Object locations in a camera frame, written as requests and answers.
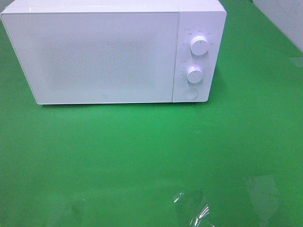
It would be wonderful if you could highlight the round door release button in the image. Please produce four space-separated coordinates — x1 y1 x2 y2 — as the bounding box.
184 88 198 100

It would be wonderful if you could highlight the white control knob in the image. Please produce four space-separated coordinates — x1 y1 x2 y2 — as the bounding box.
187 66 204 84
190 35 209 56

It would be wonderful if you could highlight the white microwave door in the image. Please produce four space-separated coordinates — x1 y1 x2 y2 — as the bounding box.
2 12 178 105

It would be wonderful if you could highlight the white microwave oven body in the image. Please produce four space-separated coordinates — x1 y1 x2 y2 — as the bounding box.
0 0 227 103

